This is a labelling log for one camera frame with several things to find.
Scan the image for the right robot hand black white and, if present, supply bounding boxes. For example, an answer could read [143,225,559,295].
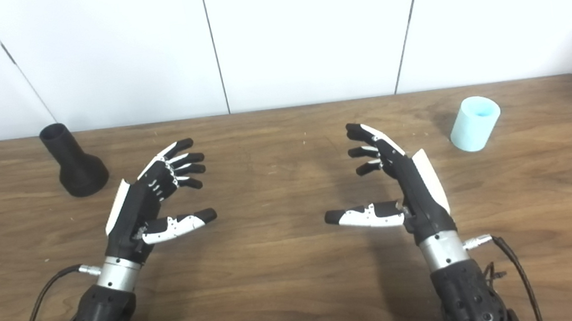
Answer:
[315,113,459,255]

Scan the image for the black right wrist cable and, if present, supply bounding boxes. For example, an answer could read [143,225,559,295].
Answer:
[462,229,543,321]

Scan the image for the black funnel-shaped nozzle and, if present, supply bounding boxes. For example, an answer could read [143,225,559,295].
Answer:
[38,118,112,201]

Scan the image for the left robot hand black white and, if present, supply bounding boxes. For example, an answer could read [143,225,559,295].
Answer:
[95,136,222,269]

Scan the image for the light-blue hose piece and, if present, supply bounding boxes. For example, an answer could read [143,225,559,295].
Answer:
[446,94,505,155]

